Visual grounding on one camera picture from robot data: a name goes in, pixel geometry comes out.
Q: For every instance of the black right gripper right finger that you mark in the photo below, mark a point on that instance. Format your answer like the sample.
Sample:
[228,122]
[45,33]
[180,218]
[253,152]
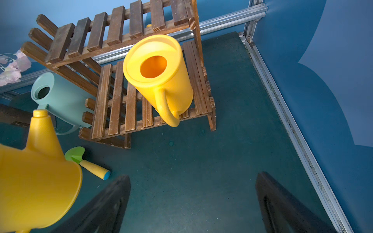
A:
[282,212]

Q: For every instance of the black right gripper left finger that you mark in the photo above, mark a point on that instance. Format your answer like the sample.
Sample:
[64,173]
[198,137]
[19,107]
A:
[104,213]

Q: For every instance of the yellow watering can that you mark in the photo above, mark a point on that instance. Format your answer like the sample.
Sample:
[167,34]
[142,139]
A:
[155,66]
[38,185]

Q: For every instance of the small mint green watering can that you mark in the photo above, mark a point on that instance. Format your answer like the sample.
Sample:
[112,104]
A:
[61,98]

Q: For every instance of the brown wooden slatted shelf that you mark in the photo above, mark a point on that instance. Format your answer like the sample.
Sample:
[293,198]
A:
[119,108]

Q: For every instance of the pink blossom artificial tree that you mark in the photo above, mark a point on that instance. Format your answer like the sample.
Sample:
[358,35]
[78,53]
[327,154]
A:
[12,65]

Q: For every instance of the green trowel yellow handle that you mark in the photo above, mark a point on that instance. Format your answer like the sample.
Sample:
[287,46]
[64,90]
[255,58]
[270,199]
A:
[76,155]

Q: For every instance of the aluminium right floor rail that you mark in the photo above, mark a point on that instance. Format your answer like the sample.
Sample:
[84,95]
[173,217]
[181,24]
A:
[321,185]

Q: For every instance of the aluminium back frame rail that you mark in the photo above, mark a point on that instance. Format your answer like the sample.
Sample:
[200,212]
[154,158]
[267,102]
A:
[85,72]

